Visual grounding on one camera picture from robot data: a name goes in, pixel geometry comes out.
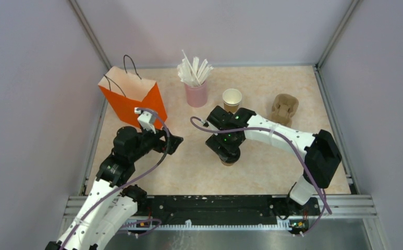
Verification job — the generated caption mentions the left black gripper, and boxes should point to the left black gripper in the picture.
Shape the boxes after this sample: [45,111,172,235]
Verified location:
[129,123,183,162]

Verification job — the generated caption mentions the brown paper coffee cup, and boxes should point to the brown paper coffee cup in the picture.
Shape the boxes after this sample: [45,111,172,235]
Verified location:
[221,160,236,167]

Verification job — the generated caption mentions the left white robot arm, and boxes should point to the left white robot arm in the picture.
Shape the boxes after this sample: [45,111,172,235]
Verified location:
[46,126,184,249]

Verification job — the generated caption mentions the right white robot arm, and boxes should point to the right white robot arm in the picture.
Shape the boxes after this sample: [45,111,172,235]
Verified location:
[201,106,342,215]

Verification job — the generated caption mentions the stack of brown paper cups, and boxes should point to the stack of brown paper cups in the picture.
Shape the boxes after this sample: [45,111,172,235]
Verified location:
[222,89,242,113]

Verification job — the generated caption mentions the pink cylindrical straw holder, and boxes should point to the pink cylindrical straw holder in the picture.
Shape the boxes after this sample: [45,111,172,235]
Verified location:
[184,81,208,108]

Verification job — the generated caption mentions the bundle of white wrapped straws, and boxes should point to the bundle of white wrapped straws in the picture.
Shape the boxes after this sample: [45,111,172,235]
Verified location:
[177,50,214,88]

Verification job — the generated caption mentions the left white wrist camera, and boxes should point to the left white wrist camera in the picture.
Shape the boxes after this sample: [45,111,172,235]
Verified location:
[134,107,157,134]

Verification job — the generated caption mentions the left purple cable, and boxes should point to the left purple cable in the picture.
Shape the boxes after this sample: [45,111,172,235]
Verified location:
[57,107,173,250]

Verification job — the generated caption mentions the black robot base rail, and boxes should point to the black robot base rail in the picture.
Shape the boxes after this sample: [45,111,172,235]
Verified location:
[135,195,320,226]

